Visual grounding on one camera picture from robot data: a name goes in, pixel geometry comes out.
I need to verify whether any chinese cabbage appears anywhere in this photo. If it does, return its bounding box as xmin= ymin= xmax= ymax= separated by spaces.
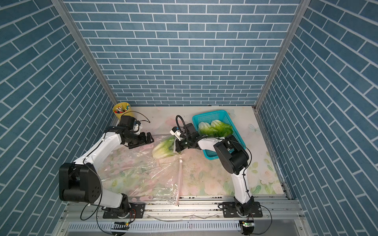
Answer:
xmin=198 ymin=122 xmax=218 ymax=137
xmin=152 ymin=136 xmax=179 ymax=159
xmin=211 ymin=120 xmax=233 ymax=137

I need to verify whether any white vented cable duct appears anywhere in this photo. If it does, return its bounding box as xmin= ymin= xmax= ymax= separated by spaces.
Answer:
xmin=68 ymin=220 xmax=241 ymax=233

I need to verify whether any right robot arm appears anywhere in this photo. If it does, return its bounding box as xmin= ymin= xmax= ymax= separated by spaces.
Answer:
xmin=170 ymin=124 xmax=255 ymax=216

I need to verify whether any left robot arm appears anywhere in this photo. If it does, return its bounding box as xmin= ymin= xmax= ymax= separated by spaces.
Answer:
xmin=59 ymin=116 xmax=154 ymax=212

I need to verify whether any zip-top bag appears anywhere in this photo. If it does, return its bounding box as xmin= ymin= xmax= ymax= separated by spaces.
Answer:
xmin=100 ymin=163 xmax=180 ymax=204
xmin=99 ymin=146 xmax=180 ymax=198
xmin=131 ymin=135 xmax=171 ymax=158

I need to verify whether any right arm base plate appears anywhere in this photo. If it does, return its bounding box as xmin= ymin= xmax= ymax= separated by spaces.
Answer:
xmin=218 ymin=202 xmax=263 ymax=218

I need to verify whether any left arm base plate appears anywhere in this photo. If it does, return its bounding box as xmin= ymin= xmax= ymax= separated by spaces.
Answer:
xmin=103 ymin=203 xmax=146 ymax=220

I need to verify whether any yellow pen cup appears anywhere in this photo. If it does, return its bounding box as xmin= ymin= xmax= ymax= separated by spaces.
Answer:
xmin=112 ymin=102 xmax=131 ymax=120

